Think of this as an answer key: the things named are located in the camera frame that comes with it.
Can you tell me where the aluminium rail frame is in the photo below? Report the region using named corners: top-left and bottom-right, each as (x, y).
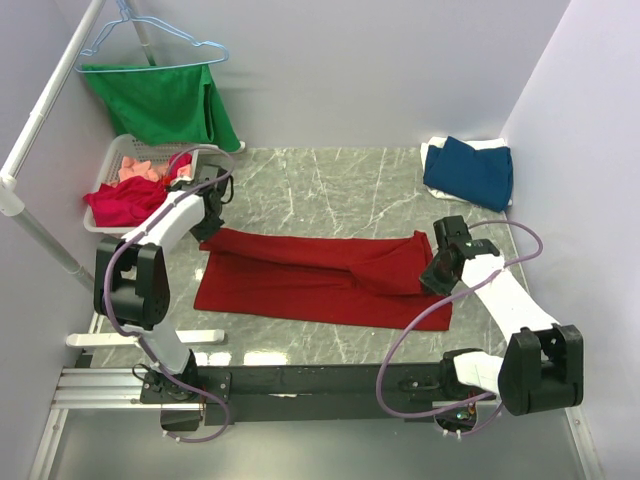
top-left (29, 368), bottom-right (605, 479)

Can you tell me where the light blue wire hanger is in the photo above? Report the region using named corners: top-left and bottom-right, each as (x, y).
top-left (79, 1), bottom-right (230, 72)

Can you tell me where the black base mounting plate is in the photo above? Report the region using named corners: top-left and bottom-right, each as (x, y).
top-left (140, 362), bottom-right (483, 431)

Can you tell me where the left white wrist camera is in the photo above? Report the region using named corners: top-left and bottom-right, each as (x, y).
top-left (165, 176), bottom-right (197, 193)

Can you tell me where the white laundry basket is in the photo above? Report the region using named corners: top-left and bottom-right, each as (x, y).
top-left (84, 134), bottom-right (198, 235)

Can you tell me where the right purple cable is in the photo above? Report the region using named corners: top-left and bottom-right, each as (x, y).
top-left (375, 219), bottom-right (545, 437)

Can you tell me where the magenta t shirt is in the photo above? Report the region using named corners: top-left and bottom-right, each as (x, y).
top-left (83, 169), bottom-right (168, 228)

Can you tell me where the peach pink garment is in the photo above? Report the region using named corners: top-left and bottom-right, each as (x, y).
top-left (118, 154), bottom-right (192, 184)

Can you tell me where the folded blue t shirt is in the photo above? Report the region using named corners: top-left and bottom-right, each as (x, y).
top-left (423, 135), bottom-right (515, 213)

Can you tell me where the dark red t shirt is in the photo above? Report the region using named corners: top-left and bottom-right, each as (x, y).
top-left (194, 229), bottom-right (439, 329)

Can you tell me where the green t shirt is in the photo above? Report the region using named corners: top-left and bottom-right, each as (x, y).
top-left (82, 65), bottom-right (243, 153)

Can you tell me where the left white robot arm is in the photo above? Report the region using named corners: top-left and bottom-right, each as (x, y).
top-left (94, 163), bottom-right (233, 402)

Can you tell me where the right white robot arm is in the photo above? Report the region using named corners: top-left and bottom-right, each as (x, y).
top-left (420, 216), bottom-right (584, 416)

